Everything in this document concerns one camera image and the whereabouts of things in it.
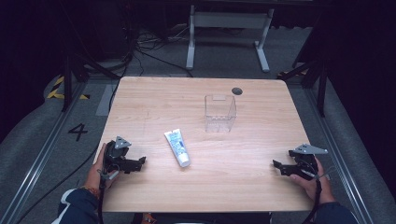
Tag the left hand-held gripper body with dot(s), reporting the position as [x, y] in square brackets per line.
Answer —
[115, 155]

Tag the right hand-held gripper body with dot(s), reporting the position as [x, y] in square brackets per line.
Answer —
[303, 163]

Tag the white toothpaste tube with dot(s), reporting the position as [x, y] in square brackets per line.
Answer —
[178, 147]

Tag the clear plastic box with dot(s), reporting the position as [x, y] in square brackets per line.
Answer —
[219, 113]

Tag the person's right hand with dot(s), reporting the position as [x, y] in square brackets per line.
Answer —
[316, 186]

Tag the person's left hand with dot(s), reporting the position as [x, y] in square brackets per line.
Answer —
[94, 174]

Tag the yellow black hazard tape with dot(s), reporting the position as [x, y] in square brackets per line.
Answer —
[60, 90]

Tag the black metal stand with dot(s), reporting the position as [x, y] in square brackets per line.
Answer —
[317, 77]
[73, 74]

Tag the aluminium floor rail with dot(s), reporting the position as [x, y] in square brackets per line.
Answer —
[37, 155]
[341, 155]

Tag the grey metal desk frame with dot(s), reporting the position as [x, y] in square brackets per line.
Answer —
[229, 34]

